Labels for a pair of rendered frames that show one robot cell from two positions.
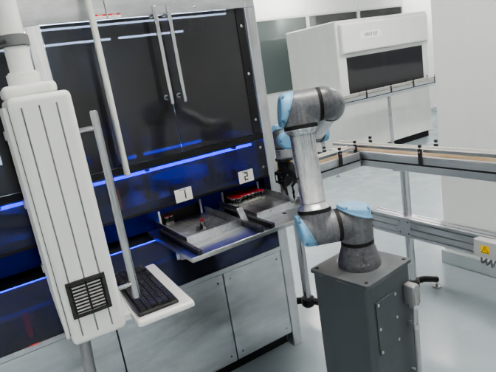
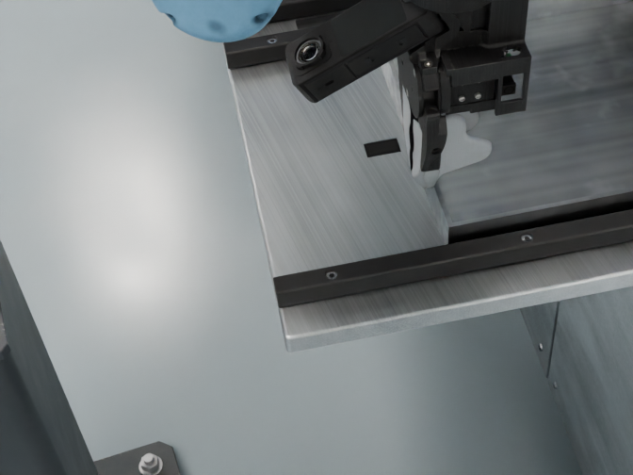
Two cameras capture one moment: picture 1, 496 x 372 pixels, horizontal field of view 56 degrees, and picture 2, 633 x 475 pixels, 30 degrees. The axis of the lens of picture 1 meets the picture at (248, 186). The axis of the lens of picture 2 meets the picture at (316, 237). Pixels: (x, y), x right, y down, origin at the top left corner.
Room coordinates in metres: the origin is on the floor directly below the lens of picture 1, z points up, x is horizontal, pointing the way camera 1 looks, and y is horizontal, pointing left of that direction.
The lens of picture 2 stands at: (2.23, -0.82, 1.61)
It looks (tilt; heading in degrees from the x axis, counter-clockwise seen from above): 50 degrees down; 114
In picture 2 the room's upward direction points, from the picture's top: 6 degrees counter-clockwise
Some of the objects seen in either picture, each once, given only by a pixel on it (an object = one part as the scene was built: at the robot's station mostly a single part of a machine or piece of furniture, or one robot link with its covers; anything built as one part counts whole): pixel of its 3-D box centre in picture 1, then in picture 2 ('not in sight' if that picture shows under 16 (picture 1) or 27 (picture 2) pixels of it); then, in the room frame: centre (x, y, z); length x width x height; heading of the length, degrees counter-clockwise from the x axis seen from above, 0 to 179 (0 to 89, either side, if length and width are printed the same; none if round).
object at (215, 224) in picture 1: (197, 224); not in sight; (2.00, 0.25, 0.90); 0.34 x 0.26 x 0.04; 30
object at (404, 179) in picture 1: (408, 229); not in sight; (2.60, -0.90, 0.46); 0.09 x 0.09 x 0.77; 30
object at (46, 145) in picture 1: (57, 204); not in sight; (1.53, 0.64, 1.19); 0.50 x 0.19 x 0.78; 27
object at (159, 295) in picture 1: (142, 286); not in sight; (1.60, 0.44, 0.82); 0.40 x 0.14 x 0.02; 27
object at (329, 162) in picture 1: (310, 166); not in sight; (2.66, -0.38, 0.92); 0.69 x 0.16 x 0.16; 120
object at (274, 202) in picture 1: (259, 202); (599, 92); (2.17, -0.04, 0.90); 0.34 x 0.26 x 0.04; 31
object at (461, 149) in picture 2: (292, 192); (453, 154); (2.08, -0.20, 0.95); 0.06 x 0.03 x 0.09; 30
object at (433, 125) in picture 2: not in sight; (429, 120); (2.06, -0.21, 1.00); 0.05 x 0.02 x 0.09; 120
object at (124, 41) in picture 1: (117, 94); not in sight; (1.99, 0.47, 1.51); 0.47 x 0.01 x 0.59; 120
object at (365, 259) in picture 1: (358, 251); not in sight; (1.55, -0.35, 0.84); 0.15 x 0.15 x 0.10
